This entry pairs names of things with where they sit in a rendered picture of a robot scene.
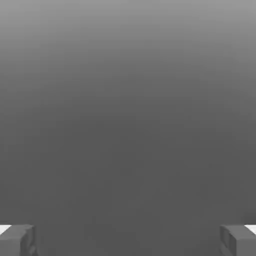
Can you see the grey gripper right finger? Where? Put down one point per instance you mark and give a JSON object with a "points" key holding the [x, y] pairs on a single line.
{"points": [[240, 242]]}

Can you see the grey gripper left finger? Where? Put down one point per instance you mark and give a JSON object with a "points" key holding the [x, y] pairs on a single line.
{"points": [[14, 242]]}

